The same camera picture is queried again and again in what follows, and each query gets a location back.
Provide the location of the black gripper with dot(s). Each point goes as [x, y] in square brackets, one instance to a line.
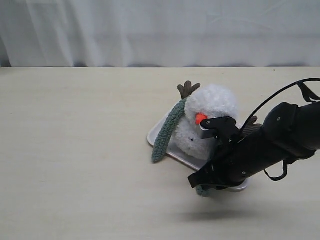
[232, 167]

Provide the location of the green fuzzy scarf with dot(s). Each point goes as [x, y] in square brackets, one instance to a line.
[167, 130]

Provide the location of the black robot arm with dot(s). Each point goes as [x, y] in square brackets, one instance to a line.
[289, 133]

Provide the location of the white plastic tray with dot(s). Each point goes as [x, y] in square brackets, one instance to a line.
[177, 154]

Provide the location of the white backdrop curtain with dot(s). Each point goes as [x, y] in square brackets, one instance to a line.
[159, 33]

